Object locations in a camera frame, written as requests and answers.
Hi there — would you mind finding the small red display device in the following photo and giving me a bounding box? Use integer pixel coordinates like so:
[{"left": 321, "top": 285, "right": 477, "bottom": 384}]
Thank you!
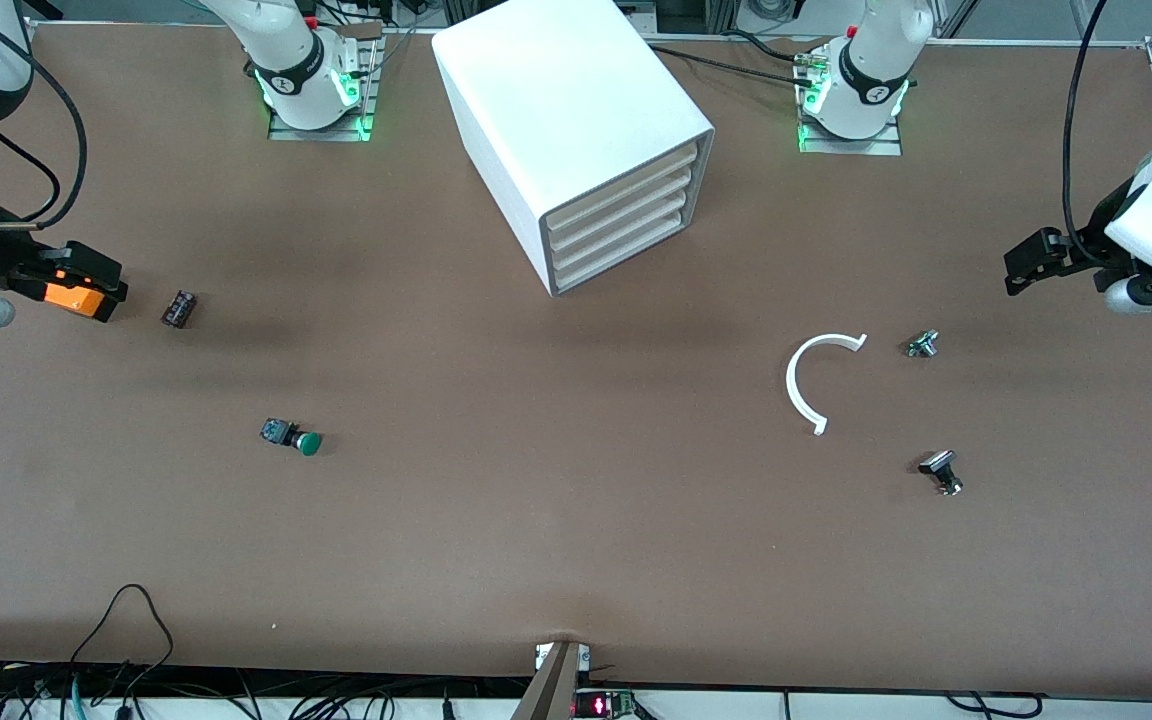
[{"left": 574, "top": 688, "right": 637, "bottom": 719}]

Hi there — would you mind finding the black base cable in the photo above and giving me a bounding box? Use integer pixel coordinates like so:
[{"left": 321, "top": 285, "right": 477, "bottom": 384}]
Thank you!
[
  {"left": 721, "top": 28, "right": 817, "bottom": 63},
  {"left": 648, "top": 44, "right": 812, "bottom": 86}
]

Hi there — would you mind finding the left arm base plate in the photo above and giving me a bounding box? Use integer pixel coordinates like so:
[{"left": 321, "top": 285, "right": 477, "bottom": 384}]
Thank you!
[{"left": 798, "top": 40, "right": 904, "bottom": 156}]

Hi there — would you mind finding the white curved plastic arc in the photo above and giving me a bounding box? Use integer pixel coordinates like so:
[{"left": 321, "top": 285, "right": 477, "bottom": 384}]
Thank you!
[{"left": 786, "top": 332, "right": 869, "bottom": 437}]

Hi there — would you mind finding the green push button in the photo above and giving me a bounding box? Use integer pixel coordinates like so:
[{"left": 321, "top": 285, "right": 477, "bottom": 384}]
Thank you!
[{"left": 260, "top": 418, "right": 323, "bottom": 459}]

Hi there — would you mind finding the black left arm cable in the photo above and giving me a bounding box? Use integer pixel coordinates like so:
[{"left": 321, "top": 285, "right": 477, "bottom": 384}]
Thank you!
[{"left": 1061, "top": 0, "right": 1109, "bottom": 269}]

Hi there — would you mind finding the black square-head switch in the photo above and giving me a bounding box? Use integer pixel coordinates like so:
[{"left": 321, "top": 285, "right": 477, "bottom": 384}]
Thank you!
[{"left": 918, "top": 450, "right": 964, "bottom": 497}]

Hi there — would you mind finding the black looped cable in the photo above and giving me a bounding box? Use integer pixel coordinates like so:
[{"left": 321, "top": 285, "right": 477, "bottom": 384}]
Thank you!
[{"left": 66, "top": 585, "right": 175, "bottom": 720}]

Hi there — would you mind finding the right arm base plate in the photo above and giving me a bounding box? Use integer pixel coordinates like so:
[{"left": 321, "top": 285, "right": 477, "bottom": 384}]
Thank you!
[{"left": 268, "top": 40, "right": 383, "bottom": 142}]

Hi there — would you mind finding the wooden camera stand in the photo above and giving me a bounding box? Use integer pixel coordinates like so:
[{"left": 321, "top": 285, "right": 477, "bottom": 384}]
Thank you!
[{"left": 511, "top": 640, "right": 582, "bottom": 720}]

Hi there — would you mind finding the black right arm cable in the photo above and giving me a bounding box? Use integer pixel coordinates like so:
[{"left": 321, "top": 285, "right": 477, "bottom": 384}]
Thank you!
[{"left": 0, "top": 0, "right": 89, "bottom": 231}]

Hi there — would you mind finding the orange box with black base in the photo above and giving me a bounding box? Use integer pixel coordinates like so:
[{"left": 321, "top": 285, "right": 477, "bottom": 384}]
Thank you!
[{"left": 44, "top": 283, "right": 129, "bottom": 323}]

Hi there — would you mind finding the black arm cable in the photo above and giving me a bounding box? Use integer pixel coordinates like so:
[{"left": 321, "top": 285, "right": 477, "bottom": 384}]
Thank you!
[
  {"left": 1061, "top": 0, "right": 1109, "bottom": 269},
  {"left": 0, "top": 0, "right": 89, "bottom": 231}
]

